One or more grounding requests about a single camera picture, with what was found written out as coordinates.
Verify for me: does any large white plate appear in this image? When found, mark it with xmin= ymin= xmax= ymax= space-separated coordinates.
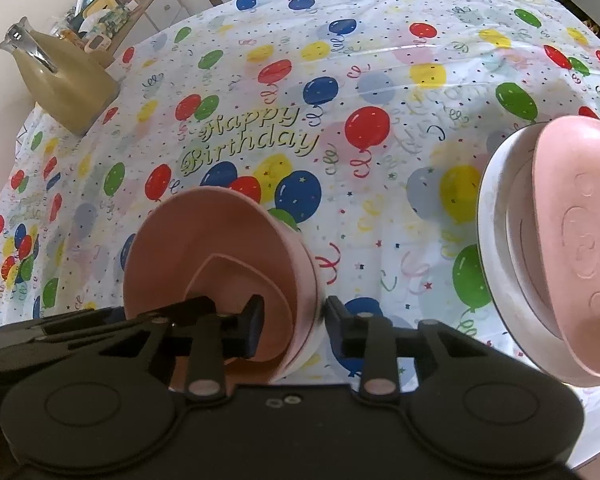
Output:
xmin=476 ymin=125 xmax=600 ymax=388

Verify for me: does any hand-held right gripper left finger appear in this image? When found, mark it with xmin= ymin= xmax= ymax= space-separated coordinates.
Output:
xmin=80 ymin=297 xmax=266 ymax=402

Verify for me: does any green tissue box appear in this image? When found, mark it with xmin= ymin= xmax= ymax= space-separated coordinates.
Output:
xmin=80 ymin=7 xmax=131 ymax=36

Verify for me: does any pink bear-shaped plate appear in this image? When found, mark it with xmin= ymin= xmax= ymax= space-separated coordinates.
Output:
xmin=531 ymin=105 xmax=600 ymax=378

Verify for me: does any balloon print tablecloth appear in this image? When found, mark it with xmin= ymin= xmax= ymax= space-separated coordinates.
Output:
xmin=0 ymin=0 xmax=600 ymax=411

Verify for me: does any white side cabinet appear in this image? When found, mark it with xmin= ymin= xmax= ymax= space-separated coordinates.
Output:
xmin=100 ymin=0 xmax=191 ymax=68

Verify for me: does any pink bowl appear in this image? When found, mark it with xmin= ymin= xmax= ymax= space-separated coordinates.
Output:
xmin=122 ymin=186 xmax=323 ymax=383

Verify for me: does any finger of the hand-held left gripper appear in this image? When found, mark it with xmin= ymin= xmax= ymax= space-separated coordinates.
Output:
xmin=40 ymin=296 xmax=217 ymax=348

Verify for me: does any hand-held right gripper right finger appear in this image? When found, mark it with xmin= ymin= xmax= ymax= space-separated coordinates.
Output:
xmin=325 ymin=296 xmax=511 ymax=402

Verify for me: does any gold thermos jug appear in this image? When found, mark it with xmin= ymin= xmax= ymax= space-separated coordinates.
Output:
xmin=0 ymin=16 xmax=121 ymax=136

